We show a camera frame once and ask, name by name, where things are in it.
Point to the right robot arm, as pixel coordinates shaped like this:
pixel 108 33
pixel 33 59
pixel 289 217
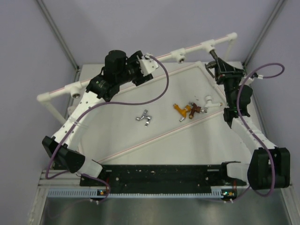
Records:
pixel 269 167

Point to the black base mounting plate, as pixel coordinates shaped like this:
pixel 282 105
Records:
pixel 164 179

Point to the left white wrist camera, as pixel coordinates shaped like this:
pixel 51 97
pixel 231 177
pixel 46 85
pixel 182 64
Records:
pixel 147 64

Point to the grey slotted cable duct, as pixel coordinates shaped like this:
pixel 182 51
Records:
pixel 213 193

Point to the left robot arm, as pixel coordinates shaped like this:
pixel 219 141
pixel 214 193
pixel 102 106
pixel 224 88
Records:
pixel 118 70

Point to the dark grey faucet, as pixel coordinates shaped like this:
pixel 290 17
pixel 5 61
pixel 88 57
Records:
pixel 213 64

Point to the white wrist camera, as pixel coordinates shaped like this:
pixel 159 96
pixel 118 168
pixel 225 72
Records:
pixel 147 64
pixel 252 78

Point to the orange gold faucet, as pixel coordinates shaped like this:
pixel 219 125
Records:
pixel 182 111

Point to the brown red faucet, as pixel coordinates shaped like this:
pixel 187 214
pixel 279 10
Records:
pixel 194 109

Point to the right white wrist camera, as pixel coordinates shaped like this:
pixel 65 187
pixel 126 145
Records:
pixel 252 78

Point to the white faucet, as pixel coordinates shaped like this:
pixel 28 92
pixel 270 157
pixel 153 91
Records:
pixel 209 104

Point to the white work board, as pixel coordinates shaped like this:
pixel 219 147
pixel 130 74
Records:
pixel 161 136

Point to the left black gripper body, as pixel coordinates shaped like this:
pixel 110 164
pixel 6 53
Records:
pixel 134 71

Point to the white PVC pipe frame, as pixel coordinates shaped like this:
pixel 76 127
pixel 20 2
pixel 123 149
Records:
pixel 140 93

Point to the chrome silver faucet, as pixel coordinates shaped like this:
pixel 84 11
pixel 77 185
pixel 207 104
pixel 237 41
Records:
pixel 146 117

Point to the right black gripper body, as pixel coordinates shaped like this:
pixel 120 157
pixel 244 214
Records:
pixel 229 80

